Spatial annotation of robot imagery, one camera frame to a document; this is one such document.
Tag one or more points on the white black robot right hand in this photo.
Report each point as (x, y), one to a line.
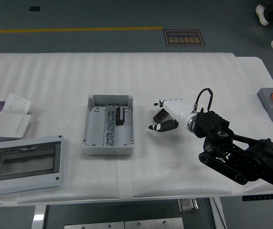
(178, 107)

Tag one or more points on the black cylindrical battery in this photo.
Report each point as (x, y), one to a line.
(120, 115)
(158, 116)

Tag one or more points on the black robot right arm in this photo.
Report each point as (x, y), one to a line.
(257, 159)

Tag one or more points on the open grey junction box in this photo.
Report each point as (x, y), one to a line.
(95, 128)

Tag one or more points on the white foam mat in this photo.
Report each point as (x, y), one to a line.
(150, 78)

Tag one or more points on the black floor sign orange text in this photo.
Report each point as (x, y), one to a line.
(184, 38)

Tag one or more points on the white table leg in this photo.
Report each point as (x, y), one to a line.
(39, 217)
(218, 213)

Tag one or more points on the grey metal plate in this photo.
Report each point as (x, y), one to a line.
(94, 225)
(154, 224)

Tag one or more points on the black table control panel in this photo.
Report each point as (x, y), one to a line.
(262, 197)

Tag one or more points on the grey cover with clear window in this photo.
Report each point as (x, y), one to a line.
(26, 184)

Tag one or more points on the metal mounting rail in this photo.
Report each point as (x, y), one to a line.
(109, 133)

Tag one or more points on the metal bracket under table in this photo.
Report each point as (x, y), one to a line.
(188, 205)

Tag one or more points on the white wall switch panel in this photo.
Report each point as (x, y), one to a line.
(14, 125)
(17, 103)

